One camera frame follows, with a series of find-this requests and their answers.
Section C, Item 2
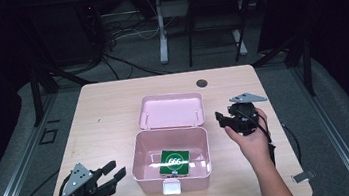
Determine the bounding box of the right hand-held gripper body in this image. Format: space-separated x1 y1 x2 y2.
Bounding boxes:
225 89 272 138

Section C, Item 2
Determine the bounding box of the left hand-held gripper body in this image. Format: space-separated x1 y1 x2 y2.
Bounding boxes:
57 157 122 196

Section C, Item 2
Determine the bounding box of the green card box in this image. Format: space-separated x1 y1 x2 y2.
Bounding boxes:
156 147 193 180

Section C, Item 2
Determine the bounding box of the pink storage box with lid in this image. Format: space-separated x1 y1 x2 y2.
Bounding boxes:
122 89 216 196

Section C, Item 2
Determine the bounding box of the person's right hand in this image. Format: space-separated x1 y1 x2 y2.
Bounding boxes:
222 106 275 174

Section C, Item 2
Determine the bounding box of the dark round table grommet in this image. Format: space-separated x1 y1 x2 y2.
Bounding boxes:
195 78 209 89

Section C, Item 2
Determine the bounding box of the black chair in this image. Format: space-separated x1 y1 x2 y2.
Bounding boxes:
181 0 255 69

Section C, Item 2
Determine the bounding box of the white desk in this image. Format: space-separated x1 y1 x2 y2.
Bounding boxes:
132 0 287 69

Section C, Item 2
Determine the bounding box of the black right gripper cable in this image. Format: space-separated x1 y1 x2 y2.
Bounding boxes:
234 104 280 172

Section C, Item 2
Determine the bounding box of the thin black cable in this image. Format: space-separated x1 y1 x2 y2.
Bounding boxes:
281 121 303 167

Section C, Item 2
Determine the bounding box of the aluminium floor rail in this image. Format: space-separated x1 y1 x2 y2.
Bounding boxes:
0 90 72 196
287 54 349 196

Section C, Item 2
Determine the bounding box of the black frame post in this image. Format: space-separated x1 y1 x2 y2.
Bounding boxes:
26 64 47 128
298 32 317 98

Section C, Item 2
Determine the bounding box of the metal table bracket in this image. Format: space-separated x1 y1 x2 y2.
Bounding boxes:
289 168 317 184

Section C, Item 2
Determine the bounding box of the tangle of floor cables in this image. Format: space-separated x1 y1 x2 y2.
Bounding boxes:
94 0 181 84

